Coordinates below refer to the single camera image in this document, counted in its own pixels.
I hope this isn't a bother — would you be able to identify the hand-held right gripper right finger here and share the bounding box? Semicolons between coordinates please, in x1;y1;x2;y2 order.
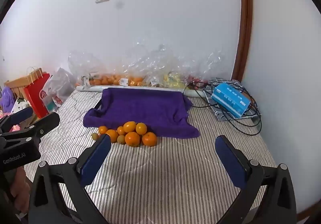
215;135;298;224

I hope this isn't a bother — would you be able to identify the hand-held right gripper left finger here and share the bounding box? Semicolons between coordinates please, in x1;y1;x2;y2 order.
28;134;116;224

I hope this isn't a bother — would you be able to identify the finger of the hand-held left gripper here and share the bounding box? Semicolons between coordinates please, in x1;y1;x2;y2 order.
24;112;61;139
0;107;34;134

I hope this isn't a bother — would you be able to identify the large yellow-orange citrus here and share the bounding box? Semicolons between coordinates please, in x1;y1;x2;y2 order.
123;121;137;133

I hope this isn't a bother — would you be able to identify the round orange with stem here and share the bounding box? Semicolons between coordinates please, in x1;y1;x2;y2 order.
142;132;157;146

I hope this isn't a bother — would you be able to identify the purple towel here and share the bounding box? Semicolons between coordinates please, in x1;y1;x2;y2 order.
83;88;200;138

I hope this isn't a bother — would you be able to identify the person's left hand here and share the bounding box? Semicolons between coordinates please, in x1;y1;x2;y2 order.
9;165;33;213

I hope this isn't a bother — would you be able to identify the white dotted cloth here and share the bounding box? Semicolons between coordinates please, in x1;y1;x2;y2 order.
11;97;30;114

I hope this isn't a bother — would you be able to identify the purple plush toy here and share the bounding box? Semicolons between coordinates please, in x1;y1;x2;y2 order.
0;86;16;113

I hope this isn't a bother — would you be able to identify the red paper bag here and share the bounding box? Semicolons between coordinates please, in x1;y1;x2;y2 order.
24;73;52;119

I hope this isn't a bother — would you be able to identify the brown paper bag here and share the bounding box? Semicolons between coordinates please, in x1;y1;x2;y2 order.
4;67;43;99

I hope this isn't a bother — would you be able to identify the white plastic bag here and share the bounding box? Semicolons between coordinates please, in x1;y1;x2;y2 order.
41;67;77;114

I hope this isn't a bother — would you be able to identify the blue tissue box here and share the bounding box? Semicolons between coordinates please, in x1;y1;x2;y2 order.
211;82;251;118

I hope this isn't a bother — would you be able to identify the clear bag of leafy oranges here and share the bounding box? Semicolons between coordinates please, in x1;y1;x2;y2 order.
68;50;121;87

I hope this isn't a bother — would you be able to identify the grey patterned cloth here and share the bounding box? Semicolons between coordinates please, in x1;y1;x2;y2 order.
203;77;259;122

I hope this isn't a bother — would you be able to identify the clear bag of yellow fruit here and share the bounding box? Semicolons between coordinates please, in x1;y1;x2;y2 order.
148;44;226;89

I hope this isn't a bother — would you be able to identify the brown wooden door frame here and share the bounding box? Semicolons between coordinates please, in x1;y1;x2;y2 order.
231;0;253;81

